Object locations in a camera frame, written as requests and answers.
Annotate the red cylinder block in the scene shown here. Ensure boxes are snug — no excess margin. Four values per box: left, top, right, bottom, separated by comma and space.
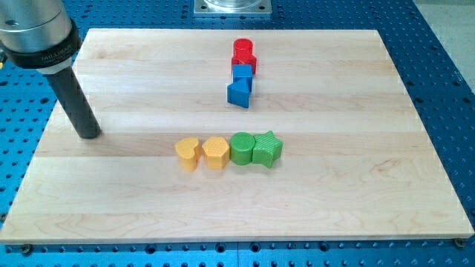
233, 38, 253, 59

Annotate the blue cube block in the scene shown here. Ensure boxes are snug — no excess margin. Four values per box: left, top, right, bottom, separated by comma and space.
232, 65, 253, 91

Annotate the blue triangle block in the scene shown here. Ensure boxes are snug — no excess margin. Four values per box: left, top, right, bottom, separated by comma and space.
226, 79, 250, 108

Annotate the yellow hexagon block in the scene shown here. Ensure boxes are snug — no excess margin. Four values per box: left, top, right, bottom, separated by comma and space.
202, 136, 230, 169

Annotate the green star block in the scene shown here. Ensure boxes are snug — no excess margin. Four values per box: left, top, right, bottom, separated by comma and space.
252, 131, 284, 168

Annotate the light wooden board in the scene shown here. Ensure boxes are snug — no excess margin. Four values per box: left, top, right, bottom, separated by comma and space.
1, 28, 474, 244

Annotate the brass board clamp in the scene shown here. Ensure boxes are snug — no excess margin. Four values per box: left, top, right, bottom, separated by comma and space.
453, 238, 466, 248
20, 244, 33, 255

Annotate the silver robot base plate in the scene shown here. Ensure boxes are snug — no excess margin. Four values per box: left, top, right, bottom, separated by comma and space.
194, 0, 272, 16

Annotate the brass board clamp right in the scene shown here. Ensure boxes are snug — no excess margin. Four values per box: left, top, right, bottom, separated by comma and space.
453, 238, 466, 248

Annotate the brass board clamp left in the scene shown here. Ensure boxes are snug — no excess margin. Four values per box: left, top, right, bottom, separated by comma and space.
20, 244, 33, 255

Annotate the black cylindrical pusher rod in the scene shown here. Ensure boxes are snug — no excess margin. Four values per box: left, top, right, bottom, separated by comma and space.
45, 67, 101, 139

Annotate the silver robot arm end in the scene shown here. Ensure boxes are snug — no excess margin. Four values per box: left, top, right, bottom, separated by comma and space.
1, 0, 82, 75

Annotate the green cylinder block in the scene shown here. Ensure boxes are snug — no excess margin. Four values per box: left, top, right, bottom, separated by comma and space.
230, 132, 255, 165

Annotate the yellow heart block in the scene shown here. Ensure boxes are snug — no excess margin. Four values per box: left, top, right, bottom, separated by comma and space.
174, 137, 201, 172

